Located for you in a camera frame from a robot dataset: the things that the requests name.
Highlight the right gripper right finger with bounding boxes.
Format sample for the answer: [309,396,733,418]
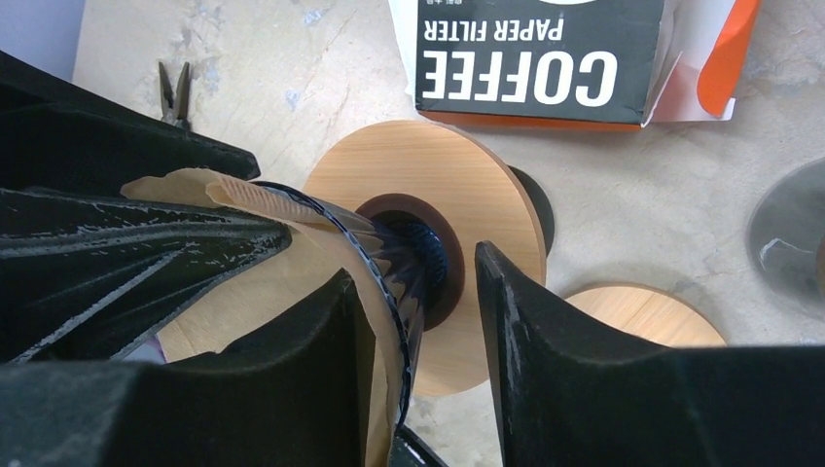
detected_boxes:
[475,241,824,466]

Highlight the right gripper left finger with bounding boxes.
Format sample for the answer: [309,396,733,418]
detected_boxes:
[1,271,365,466]

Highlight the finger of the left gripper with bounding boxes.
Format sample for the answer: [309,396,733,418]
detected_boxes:
[1,54,261,197]
[1,190,292,363]

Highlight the brown paper coffee filter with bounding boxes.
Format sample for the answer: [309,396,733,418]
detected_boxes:
[121,168,404,466]

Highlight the blue ribbed dripper cone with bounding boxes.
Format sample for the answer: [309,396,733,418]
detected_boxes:
[244,181,448,426]

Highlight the wooden dripper stand black base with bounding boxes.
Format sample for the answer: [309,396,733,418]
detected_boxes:
[304,120,548,396]

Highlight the coffee paper filter box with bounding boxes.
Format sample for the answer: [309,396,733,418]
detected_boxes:
[390,0,760,130]

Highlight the glass carafe with collar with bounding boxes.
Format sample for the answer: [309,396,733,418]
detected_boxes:
[747,159,824,321]

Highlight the wooden ring dripper holder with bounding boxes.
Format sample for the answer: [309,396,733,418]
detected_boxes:
[565,283,727,347]

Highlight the yellow handled pliers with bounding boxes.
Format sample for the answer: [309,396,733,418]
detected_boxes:
[158,61,191,131]

